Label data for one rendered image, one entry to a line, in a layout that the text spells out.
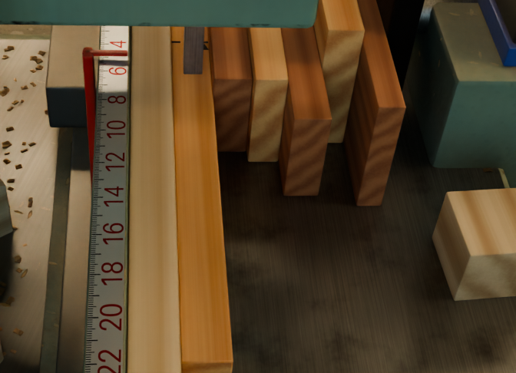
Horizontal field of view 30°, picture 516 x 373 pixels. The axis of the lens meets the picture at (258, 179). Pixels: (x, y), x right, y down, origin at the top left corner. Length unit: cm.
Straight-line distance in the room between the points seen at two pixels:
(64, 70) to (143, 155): 21
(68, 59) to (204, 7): 24
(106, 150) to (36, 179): 21
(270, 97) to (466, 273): 12
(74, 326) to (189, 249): 15
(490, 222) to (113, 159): 17
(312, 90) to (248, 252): 8
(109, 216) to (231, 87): 11
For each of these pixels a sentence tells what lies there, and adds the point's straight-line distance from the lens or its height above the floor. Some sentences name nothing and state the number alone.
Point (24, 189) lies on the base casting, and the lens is 62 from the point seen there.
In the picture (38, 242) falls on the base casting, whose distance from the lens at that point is 59.
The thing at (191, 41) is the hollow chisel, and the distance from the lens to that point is 45.
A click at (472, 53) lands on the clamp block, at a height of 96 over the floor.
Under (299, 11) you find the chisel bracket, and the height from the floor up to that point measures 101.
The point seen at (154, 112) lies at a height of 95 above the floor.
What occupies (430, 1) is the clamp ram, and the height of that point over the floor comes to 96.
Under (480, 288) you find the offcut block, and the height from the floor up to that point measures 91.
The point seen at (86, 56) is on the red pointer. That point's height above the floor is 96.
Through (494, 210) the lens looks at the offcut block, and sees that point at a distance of 45.
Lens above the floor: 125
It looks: 46 degrees down
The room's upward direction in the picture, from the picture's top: 6 degrees clockwise
